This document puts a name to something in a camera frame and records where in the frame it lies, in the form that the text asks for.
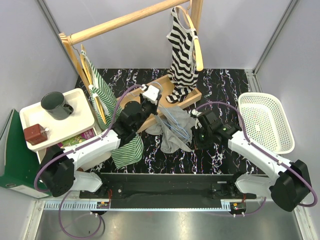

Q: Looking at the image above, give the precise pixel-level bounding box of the blue wire hanger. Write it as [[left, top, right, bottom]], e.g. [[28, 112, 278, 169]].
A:
[[124, 81, 192, 141]]

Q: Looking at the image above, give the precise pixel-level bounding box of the grey tank top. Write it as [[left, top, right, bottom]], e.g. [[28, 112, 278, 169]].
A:
[[145, 105, 196, 154]]

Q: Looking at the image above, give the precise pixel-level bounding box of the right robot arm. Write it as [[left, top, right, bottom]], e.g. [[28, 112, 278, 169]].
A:
[[190, 110, 311, 212]]

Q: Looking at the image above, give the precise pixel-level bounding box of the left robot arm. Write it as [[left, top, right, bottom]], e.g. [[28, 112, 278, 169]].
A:
[[34, 94, 162, 198]]

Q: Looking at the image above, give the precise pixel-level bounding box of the green white striped top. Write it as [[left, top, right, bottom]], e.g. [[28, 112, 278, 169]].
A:
[[79, 49, 144, 169]]

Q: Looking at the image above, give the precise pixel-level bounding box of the black white striped tank top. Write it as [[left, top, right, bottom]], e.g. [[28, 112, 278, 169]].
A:
[[166, 7, 199, 104]]

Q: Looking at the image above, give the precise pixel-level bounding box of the wooden hanger left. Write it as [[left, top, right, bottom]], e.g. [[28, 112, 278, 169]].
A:
[[80, 44, 107, 124]]

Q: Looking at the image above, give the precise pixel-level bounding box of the wooden hanger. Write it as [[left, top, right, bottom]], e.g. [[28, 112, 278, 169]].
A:
[[80, 44, 107, 124], [176, 5, 204, 72]]

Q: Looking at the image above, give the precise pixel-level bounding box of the wooden hanger right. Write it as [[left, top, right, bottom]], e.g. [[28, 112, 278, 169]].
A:
[[176, 5, 204, 72]]

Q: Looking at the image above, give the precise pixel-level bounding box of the wooden clothes rack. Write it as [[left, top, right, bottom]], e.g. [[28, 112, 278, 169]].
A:
[[58, 0, 204, 133]]

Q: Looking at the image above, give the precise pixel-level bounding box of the purple book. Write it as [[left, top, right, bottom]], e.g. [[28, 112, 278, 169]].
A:
[[57, 128, 96, 149]]

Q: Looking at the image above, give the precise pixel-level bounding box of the white perforated plastic basket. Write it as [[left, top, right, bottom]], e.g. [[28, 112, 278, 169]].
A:
[[238, 92, 295, 155]]

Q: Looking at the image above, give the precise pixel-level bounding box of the dark green mug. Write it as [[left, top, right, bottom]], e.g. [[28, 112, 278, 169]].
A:
[[40, 91, 74, 121]]

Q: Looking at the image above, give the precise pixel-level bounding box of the white bedside shelf unit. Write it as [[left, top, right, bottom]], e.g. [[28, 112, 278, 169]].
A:
[[19, 88, 102, 162]]

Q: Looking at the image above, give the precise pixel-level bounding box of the red brown cube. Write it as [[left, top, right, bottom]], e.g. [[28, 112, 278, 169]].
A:
[[23, 124, 48, 146]]

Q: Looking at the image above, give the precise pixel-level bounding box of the green binder folder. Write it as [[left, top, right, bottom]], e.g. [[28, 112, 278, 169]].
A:
[[0, 109, 51, 199]]

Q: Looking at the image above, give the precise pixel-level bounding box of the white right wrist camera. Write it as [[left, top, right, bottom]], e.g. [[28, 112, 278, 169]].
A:
[[190, 109, 201, 118]]

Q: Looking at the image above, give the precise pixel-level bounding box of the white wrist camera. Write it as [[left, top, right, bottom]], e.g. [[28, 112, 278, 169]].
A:
[[190, 109, 201, 118], [141, 84, 162, 105]]

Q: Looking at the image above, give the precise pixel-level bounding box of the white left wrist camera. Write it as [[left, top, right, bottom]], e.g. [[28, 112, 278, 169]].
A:
[[141, 84, 162, 105]]

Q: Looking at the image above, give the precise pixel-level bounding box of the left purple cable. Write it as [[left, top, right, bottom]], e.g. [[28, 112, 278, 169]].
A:
[[33, 84, 147, 237]]

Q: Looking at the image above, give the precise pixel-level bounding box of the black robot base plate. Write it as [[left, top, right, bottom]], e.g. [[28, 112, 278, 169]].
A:
[[79, 173, 257, 211]]

